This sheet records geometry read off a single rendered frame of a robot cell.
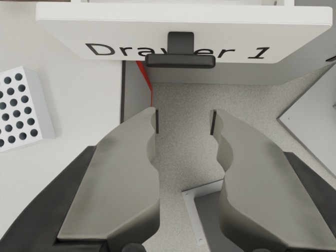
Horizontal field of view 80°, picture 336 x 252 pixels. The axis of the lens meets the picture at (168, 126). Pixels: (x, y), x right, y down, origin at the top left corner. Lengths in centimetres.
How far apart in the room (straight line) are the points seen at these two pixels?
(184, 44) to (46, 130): 27
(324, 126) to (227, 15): 117
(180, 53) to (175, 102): 91
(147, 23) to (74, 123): 24
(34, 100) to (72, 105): 6
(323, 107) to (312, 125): 11
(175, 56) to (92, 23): 9
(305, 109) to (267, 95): 21
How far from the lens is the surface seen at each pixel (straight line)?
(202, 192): 116
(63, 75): 42
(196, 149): 113
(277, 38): 27
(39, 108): 40
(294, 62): 86
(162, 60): 22
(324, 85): 138
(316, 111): 133
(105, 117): 38
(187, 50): 22
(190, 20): 22
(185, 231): 125
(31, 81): 41
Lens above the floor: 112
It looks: 88 degrees down
